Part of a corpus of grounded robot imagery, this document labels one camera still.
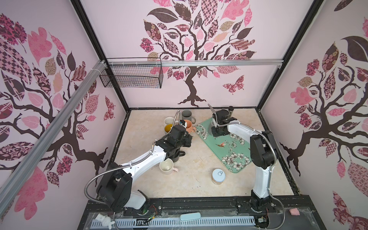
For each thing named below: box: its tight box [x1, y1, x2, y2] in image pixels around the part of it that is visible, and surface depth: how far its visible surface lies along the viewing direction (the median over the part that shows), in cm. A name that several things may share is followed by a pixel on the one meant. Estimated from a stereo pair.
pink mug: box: [159, 158, 179, 175], surface depth 82 cm
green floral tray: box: [195, 117, 252, 173], surface depth 98 cm
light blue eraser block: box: [179, 212, 202, 221], surface depth 70 cm
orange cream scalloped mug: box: [183, 119, 196, 134], surface depth 100 cm
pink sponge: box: [289, 207, 301, 216], surface depth 72 cm
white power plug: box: [94, 213, 116, 230], surface depth 69 cm
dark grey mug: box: [181, 109, 196, 125], surface depth 106 cm
